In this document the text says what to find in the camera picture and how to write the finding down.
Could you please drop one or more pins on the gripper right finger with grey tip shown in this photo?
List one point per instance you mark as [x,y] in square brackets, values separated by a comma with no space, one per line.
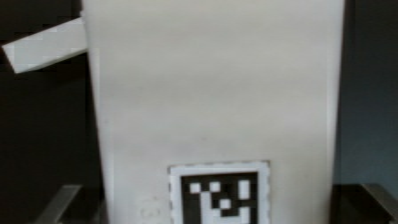
[364,205]

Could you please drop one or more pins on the gripper left finger with black tip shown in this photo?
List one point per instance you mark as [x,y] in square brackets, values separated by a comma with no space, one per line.
[75,207]

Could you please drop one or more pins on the small white cabinet top block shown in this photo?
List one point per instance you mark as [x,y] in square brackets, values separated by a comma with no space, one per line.
[215,82]

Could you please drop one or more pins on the white U-shaped fence frame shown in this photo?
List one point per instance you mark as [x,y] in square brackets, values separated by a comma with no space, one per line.
[46,47]

